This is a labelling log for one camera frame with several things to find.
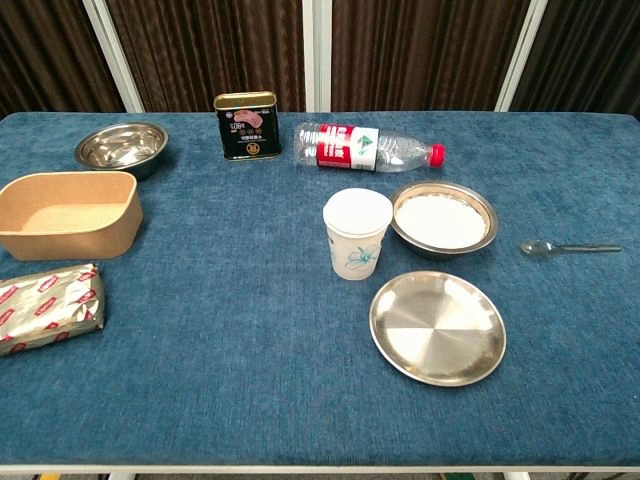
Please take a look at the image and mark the steel bowl holding rice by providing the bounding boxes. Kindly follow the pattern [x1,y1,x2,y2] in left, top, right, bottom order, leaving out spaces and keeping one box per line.
[390,180,500,259]

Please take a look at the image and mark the round steel plate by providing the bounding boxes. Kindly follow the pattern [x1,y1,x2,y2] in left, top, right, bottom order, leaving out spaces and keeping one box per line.
[369,270,508,388]

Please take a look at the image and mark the white partition post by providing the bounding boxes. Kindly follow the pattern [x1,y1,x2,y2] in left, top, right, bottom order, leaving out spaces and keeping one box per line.
[82,0,146,114]
[302,0,334,113]
[494,0,549,113]

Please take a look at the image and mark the red-label plastic water bottle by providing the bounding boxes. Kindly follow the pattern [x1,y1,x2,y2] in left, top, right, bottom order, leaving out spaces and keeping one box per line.
[293,122,447,174]

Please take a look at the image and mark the white flower-print paper cup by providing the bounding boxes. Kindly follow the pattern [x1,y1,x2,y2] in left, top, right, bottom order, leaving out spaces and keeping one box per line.
[322,187,394,282]

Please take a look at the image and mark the black luncheon meat can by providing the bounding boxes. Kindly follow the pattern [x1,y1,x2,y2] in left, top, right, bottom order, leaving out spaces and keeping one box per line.
[213,90,283,162]

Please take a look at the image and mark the white powder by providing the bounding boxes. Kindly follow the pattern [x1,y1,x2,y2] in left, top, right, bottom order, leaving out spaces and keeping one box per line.
[394,192,489,250]

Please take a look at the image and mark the clear plastic spoon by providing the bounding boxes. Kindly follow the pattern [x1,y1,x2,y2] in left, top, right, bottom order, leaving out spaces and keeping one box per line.
[520,240,624,258]

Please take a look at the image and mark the brown ribbed partition panel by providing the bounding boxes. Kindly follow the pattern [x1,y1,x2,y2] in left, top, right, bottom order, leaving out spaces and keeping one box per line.
[105,0,306,113]
[331,0,531,113]
[0,0,126,119]
[509,0,640,119]

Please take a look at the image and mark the brown kraft paper box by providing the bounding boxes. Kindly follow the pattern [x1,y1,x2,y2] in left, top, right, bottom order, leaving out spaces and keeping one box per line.
[0,171,145,262]

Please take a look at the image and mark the empty steel bowl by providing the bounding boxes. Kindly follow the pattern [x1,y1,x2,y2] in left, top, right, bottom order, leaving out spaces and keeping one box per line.
[74,122,170,181]

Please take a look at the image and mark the silver red foil snack pack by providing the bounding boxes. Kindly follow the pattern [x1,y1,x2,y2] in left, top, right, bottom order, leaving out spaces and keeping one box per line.
[0,263,107,357]

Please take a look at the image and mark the blue table cloth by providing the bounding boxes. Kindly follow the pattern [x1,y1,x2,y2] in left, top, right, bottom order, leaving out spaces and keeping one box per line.
[0,110,640,469]

